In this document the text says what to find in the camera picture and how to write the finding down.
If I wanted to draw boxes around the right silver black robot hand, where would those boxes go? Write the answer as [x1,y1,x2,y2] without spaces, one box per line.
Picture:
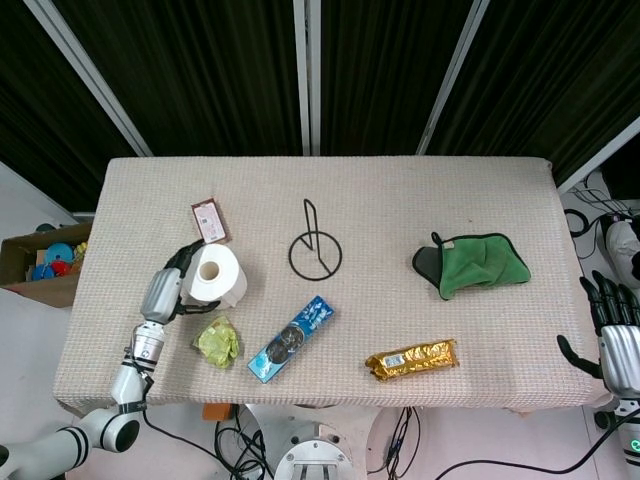
[557,271,640,401]

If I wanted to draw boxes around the black cable bundle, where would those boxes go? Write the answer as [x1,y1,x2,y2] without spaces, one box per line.
[213,407,277,480]

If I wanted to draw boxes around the white toilet paper roll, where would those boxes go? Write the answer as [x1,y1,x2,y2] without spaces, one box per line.
[182,243,249,310]

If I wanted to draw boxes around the beige waffle tablecloth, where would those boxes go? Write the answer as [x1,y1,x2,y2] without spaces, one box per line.
[52,156,614,416]

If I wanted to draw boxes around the small orange box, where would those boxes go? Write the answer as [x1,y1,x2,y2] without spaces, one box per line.
[201,403,237,427]

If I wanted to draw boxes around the long black cable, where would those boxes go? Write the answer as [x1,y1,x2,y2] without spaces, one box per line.
[433,413,640,475]

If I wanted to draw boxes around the green cloth with grey mitt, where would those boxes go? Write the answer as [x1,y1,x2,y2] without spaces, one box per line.
[412,231,533,301]

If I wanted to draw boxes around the crumpled light green wrapper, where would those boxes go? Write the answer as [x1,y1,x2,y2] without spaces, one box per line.
[193,315,242,370]

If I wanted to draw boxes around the cardboard box with toys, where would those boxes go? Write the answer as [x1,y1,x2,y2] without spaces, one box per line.
[0,222,94,307]

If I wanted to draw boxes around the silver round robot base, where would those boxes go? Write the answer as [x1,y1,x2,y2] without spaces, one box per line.
[273,404,364,480]

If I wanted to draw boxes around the small maroon printed box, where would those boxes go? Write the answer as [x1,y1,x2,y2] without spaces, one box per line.
[191,198,233,245]

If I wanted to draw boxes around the white rounded machine housing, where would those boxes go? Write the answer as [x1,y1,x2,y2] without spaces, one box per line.
[603,219,640,277]

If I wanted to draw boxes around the gold foil biscuit pack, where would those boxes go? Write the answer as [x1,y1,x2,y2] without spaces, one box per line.
[364,338,459,382]

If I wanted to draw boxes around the black wire stand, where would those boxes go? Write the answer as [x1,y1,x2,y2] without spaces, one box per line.
[287,198,343,282]

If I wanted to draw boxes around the blue sandwich cookie box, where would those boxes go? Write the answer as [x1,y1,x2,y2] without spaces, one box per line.
[247,294,335,385]

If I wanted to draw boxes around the tangled black floor cables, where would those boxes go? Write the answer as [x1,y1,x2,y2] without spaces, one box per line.
[563,171,640,251]

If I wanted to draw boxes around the white partition frame post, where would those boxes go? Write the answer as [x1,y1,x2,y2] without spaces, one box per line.
[291,0,322,157]
[35,0,154,157]
[553,116,640,195]
[416,0,492,157]

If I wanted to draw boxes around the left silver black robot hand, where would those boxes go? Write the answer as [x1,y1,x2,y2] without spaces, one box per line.
[138,239,222,326]

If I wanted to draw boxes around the dark green curtain panel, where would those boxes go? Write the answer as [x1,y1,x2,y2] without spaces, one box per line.
[438,0,640,187]
[318,0,475,157]
[0,0,140,200]
[52,0,307,157]

